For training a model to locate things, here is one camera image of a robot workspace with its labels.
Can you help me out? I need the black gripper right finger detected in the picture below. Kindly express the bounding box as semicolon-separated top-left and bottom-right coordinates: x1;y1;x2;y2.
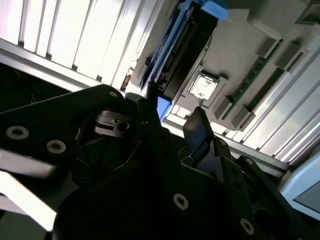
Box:
182;106;301;240

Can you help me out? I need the hard disk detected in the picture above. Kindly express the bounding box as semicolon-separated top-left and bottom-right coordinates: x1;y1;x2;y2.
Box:
139;0;228;121

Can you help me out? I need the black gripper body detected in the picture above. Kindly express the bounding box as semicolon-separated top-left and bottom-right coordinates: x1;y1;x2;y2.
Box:
51;129;253;240

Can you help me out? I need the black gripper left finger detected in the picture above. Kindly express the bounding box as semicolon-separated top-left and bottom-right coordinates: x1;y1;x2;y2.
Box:
0;81;198;213

